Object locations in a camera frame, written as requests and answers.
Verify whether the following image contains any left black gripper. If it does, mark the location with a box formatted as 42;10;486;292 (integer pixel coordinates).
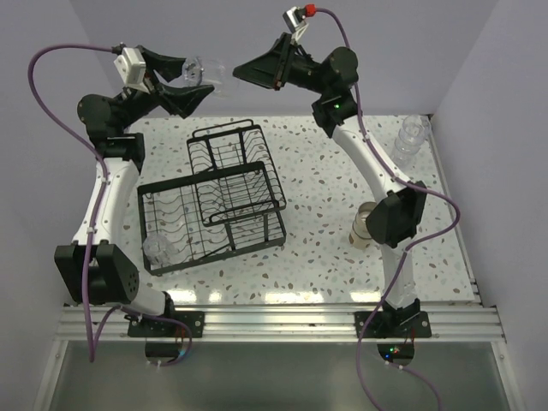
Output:
115;46;213;132

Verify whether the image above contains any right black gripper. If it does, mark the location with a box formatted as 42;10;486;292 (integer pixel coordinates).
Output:
231;33;330;97

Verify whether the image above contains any clear glass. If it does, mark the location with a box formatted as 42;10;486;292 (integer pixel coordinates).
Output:
182;57;228;98
142;232;176;265
390;141;420;170
402;115;432;139
394;129;426;154

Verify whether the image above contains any beige cup rack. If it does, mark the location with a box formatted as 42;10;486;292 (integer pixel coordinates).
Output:
348;221;375;250
352;201;377;240

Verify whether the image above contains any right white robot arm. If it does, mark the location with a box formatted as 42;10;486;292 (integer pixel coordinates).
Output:
232;33;426;337

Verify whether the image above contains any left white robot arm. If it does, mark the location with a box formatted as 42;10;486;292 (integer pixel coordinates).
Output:
54;45;214;337

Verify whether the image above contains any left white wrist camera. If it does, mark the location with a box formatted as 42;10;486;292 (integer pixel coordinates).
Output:
114;47;148;92

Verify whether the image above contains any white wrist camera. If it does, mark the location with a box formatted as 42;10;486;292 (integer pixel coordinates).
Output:
283;3;317;44
114;47;148;92

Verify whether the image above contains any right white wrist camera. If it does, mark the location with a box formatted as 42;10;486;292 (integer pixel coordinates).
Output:
283;3;317;44

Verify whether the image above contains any black wire dish rack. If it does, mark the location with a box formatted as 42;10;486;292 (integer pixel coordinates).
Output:
137;119;287;276

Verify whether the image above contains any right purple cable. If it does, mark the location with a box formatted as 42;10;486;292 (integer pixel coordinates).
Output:
314;6;462;411

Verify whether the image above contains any purple cable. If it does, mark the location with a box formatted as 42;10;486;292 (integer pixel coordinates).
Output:
27;43;192;364
314;6;462;411

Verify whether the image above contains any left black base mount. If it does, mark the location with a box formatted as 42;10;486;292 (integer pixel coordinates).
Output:
124;311;206;338

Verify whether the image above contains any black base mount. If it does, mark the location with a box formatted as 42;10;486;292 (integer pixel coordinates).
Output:
124;311;206;338
354;298;432;339

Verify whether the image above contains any aluminium front rail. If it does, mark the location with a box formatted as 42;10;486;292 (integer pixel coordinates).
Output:
55;302;502;343

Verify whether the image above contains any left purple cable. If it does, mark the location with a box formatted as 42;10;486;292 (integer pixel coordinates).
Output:
27;43;192;364

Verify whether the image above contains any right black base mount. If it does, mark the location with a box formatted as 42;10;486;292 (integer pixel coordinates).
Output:
354;298;432;339

